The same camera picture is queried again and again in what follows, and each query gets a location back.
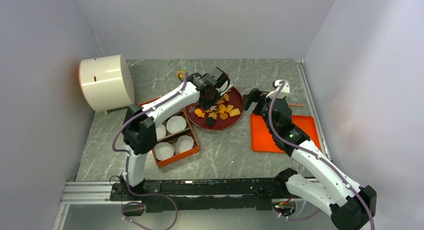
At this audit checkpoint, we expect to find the dark red round plate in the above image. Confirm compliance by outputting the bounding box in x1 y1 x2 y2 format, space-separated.
183 87 243 131

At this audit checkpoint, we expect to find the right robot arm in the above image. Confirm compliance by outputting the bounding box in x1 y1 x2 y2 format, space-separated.
243 88 377 229

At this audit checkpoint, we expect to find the yellow rectangular cookie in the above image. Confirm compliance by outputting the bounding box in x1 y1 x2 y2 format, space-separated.
228 108 241 117

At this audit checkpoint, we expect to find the white paper cup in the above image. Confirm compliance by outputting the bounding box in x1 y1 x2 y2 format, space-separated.
175 135 195 154
153 142 175 161
156 124 167 140
166 116 187 134

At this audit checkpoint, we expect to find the white cylindrical container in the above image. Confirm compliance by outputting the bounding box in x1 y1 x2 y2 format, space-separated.
78 55 135 112

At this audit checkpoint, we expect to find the black round cookie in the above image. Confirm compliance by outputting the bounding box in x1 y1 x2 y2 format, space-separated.
205 117 216 127

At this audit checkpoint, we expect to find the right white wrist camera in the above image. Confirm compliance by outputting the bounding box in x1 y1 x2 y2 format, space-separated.
266 80 290 99

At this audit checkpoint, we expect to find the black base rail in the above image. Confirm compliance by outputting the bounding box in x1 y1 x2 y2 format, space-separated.
109 178 297 213

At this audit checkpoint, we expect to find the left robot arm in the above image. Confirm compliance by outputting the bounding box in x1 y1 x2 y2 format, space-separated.
120 67 233 200

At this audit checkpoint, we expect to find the orange compartment box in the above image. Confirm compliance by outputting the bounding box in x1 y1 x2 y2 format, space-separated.
152 110 200 168

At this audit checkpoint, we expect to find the orange fish cookie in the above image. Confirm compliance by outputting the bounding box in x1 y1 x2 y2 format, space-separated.
194 108 206 119

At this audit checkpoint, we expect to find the yellow cube block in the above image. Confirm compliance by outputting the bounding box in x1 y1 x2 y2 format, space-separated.
176 71 187 82

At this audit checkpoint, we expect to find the orange flat tray lid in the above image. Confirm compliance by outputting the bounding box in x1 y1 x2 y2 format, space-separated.
250 113 321 154

